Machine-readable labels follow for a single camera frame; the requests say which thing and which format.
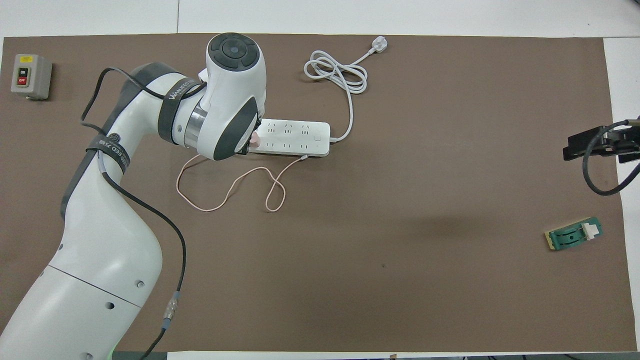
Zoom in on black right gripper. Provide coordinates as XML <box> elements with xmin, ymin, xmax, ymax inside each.
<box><xmin>563</xmin><ymin>125</ymin><xmax>640</xmax><ymax>164</ymax></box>

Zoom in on white power strip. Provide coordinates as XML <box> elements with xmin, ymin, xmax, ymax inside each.
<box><xmin>252</xmin><ymin>119</ymin><xmax>332</xmax><ymax>158</ymax></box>

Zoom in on pink charging cable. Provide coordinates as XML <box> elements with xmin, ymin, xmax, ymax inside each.
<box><xmin>176</xmin><ymin>152</ymin><xmax>311</xmax><ymax>213</ymax></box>

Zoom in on brown table mat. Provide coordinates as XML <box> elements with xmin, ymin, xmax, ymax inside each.
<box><xmin>0</xmin><ymin>33</ymin><xmax>637</xmax><ymax>353</ymax></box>

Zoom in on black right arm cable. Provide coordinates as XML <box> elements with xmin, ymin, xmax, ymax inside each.
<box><xmin>582</xmin><ymin>119</ymin><xmax>640</xmax><ymax>197</ymax></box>

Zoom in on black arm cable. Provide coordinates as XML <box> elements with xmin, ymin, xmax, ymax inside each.
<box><xmin>582</xmin><ymin>119</ymin><xmax>640</xmax><ymax>197</ymax></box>
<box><xmin>81</xmin><ymin>67</ymin><xmax>208</xmax><ymax>360</ymax></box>

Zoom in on green knife switch block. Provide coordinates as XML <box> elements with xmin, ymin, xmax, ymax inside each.
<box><xmin>543</xmin><ymin>216</ymin><xmax>604</xmax><ymax>252</ymax></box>

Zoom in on white power cord with plug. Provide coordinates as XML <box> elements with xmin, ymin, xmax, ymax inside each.
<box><xmin>304</xmin><ymin>36</ymin><xmax>389</xmax><ymax>144</ymax></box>

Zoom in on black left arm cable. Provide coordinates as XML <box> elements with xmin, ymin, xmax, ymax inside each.
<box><xmin>81</xmin><ymin>67</ymin><xmax>208</xmax><ymax>360</ymax></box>

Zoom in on grey on-off switch box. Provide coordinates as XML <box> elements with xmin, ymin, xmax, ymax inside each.
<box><xmin>10</xmin><ymin>53</ymin><xmax>53</xmax><ymax>101</ymax></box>

